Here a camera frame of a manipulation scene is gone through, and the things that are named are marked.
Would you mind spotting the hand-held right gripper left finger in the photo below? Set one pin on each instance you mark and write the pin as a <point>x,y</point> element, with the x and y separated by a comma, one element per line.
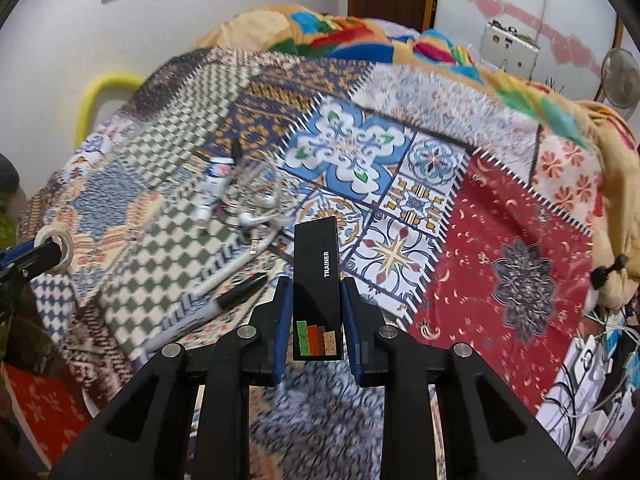
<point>284,325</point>

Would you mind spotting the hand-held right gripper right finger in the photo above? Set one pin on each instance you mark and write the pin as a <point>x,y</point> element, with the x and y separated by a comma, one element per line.
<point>352,330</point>

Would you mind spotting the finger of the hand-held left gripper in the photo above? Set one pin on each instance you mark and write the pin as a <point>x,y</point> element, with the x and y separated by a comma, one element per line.
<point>40,257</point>

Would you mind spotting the white tape roll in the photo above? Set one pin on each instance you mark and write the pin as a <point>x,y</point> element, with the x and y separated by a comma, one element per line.
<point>68,252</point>

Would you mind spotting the black rectangular box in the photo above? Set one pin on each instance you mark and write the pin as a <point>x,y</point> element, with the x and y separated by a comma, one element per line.
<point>317,285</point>

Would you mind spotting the small white tube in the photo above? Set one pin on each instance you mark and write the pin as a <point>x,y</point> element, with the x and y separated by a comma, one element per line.
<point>212,185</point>

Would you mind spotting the black and grey marker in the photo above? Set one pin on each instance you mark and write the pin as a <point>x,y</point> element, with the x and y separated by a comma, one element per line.
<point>220,305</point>

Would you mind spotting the tangled white earphones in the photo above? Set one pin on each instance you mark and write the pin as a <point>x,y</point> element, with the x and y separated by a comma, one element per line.
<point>250,217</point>

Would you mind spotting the patchwork printed bedsheet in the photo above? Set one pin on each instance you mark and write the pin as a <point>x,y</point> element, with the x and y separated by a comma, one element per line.
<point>500,240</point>

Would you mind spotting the black pen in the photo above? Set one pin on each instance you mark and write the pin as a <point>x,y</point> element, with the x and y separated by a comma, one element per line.
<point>235,152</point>

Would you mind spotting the colourful orange blanket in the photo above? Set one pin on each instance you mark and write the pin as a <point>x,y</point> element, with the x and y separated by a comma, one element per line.
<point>350,30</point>

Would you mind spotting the white metal box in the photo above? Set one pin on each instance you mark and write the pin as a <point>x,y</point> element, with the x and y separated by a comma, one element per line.
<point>505,50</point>

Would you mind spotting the standing fan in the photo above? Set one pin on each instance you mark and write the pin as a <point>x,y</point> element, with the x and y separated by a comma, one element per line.
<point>620,75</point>

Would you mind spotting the yellow chair frame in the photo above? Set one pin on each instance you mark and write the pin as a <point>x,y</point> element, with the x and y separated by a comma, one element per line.
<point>90,95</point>

